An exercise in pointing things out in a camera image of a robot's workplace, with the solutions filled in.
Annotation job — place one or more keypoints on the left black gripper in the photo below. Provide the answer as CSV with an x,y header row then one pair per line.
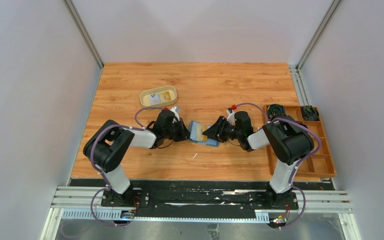
x,y
183,135

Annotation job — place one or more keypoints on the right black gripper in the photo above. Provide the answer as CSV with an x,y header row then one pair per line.
x,y
217,130

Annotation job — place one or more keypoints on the blue card holder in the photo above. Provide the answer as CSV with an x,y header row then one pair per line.
x,y
210,142

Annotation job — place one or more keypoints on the beige oval tray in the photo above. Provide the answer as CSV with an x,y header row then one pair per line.
x,y
144,101

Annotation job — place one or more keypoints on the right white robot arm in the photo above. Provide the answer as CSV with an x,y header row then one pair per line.
x,y
289,140

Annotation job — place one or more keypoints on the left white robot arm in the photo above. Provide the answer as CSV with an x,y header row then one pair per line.
x,y
107,147

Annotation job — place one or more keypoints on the card in tray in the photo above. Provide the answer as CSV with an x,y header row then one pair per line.
x,y
159,98

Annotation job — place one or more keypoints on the wooden compartment organizer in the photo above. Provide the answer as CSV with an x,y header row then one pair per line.
x,y
321,164

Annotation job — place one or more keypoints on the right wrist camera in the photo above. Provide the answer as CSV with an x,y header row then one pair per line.
x,y
231,114

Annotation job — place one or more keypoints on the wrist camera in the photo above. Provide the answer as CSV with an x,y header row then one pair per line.
x,y
175,110
231,114

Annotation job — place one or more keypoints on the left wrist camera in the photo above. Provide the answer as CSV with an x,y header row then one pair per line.
x,y
175,110

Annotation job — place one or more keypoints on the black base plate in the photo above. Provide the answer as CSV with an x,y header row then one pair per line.
x,y
191,199

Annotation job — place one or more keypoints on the aluminium rail frame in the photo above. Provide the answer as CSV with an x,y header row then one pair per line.
x,y
71,203

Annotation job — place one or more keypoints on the left aluminium corner post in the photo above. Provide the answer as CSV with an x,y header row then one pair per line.
x,y
74,14

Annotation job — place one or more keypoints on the aluminium corner post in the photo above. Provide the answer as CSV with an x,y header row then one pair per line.
x,y
333,7
74,14

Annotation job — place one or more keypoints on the right aluminium corner post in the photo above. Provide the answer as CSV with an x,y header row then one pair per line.
x,y
333,7

